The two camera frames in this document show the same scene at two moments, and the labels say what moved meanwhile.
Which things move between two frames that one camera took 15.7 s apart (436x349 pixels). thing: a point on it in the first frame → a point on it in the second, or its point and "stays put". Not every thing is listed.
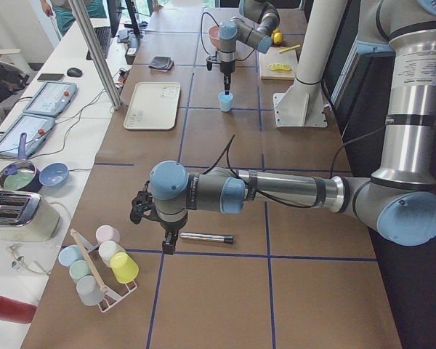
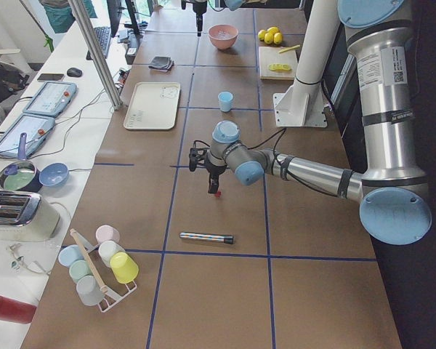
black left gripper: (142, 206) → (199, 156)
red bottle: (2, 308) stays put
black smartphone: (50, 76) stays put
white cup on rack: (107, 249) stays put
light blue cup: (225, 101) stays put
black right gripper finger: (227, 83) → (199, 22)
